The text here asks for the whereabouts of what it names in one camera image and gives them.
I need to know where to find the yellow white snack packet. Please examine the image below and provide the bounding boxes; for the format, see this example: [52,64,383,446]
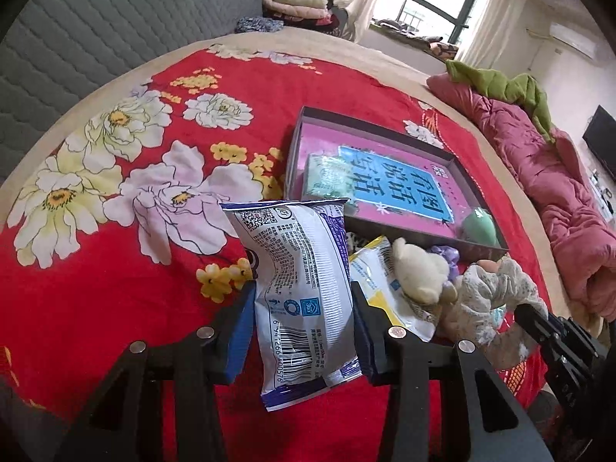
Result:
[350,236,440,342]

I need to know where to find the cream bear purple dress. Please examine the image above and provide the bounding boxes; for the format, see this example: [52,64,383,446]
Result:
[392,238,457,306]

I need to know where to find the blue white snack packet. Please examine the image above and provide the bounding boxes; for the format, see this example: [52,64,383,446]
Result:
[223,199,361,411]

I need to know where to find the white floral scrunchie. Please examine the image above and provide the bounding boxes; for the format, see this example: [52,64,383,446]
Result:
[440,256,548,370]

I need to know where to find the pink makeup sponge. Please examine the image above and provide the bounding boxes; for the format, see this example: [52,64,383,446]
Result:
[476,260,501,273]

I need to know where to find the green makeup sponge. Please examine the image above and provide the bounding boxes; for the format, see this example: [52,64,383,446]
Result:
[460,208,500,247]

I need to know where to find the leopard print scrunchie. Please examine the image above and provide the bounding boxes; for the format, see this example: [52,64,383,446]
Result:
[346,231,370,256]

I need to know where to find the grey shallow cardboard box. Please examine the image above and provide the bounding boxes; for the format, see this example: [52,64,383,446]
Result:
[284,106,509,263]

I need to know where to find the pink blue Chinese book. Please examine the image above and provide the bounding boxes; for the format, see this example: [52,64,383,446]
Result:
[286,118,480,240]

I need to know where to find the white tv cabinet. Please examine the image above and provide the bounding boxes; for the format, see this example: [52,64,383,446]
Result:
[588,171,615,225]

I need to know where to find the pink quilted comforter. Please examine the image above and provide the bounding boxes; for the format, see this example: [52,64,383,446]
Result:
[427,73,615,322]

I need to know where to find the black television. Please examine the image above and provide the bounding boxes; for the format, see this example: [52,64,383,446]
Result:
[583,105,616,179]

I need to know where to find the green blanket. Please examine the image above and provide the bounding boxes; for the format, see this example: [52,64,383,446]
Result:
[446,60,556,143]

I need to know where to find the clothes on window sill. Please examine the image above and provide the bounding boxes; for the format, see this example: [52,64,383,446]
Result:
[370,19,459,62]

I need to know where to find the blue patterned cloth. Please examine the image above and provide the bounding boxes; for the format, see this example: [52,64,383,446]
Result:
[234,16,284,33]

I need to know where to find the stack of folded blankets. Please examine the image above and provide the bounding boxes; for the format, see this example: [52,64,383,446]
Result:
[262,0,348,37]

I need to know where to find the grey quilted headboard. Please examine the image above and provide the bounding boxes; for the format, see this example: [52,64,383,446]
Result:
[1,0,261,178]

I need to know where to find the white air conditioner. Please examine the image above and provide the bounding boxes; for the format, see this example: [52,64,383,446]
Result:
[549,22,597,60]

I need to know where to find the right cream curtain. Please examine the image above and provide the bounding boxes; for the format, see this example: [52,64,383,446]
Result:
[456,0,526,69]

